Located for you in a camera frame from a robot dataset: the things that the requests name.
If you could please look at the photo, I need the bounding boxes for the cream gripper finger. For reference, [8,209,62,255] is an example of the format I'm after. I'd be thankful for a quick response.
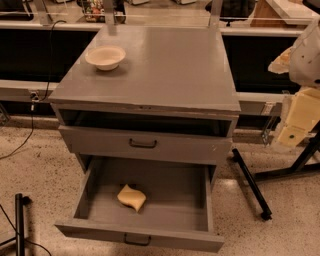
[276,87,320,147]

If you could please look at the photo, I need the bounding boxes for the yellow sponge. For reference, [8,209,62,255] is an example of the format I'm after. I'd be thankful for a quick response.
[117,184,146,212]

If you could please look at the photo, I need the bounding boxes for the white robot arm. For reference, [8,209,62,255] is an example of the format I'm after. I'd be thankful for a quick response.
[268,18,320,148]

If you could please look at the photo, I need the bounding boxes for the grey drawer cabinet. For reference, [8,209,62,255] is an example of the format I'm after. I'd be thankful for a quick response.
[48,25,242,184]

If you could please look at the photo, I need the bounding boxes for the open grey bottom drawer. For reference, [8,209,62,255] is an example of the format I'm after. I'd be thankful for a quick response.
[56,157,224,253]

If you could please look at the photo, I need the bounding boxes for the closed grey upper drawer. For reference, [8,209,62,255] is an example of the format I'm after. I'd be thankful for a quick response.
[59,125,232,165]

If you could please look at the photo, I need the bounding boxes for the black stand leg right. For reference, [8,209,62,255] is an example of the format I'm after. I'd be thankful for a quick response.
[232,131,320,221]

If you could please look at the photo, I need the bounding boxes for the black stand leg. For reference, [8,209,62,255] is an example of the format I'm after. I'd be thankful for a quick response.
[232,131,320,221]
[0,193,27,256]

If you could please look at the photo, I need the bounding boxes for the black stand leg left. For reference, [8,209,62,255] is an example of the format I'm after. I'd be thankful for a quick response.
[0,193,27,256]

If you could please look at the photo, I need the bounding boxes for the black drawer handle upper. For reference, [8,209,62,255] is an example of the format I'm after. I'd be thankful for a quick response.
[129,138,158,149]

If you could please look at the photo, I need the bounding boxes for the black drawer handle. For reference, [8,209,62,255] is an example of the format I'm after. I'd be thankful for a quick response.
[129,138,158,149]
[123,233,152,246]

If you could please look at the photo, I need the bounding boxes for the black drawer handle lower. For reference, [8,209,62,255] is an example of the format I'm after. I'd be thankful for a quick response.
[123,233,152,246]

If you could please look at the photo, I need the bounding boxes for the black cable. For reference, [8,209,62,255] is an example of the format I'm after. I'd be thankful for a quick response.
[0,19,68,161]

